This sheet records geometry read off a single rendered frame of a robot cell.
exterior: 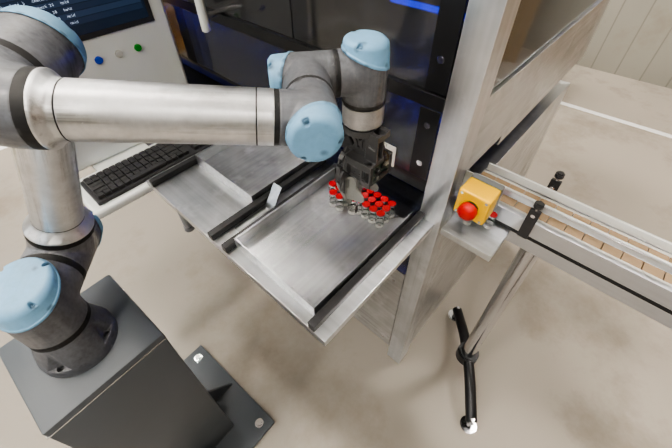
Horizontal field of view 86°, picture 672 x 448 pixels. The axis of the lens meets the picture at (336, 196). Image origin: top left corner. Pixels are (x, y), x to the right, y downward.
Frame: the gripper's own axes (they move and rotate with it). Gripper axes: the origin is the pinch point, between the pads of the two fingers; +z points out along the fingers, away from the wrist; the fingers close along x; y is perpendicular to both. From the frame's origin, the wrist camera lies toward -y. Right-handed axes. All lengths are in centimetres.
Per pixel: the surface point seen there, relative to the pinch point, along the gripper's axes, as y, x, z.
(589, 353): 74, 73, 100
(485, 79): 16.1, 16.0, -26.9
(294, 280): 0.6, -19.4, 11.7
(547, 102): 14, 94, 12
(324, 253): 0.5, -9.8, 11.7
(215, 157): -49, -6, 12
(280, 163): -31.9, 5.2, 11.7
